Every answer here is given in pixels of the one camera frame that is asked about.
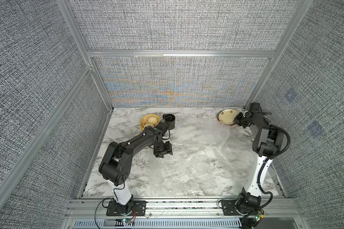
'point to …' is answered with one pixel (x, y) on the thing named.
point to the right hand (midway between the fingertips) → (234, 115)
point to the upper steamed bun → (152, 119)
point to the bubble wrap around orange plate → (200, 132)
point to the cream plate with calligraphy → (227, 116)
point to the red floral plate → (218, 116)
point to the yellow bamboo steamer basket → (143, 123)
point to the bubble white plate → (199, 170)
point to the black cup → (169, 119)
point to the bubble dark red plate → (230, 161)
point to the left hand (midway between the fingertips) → (172, 153)
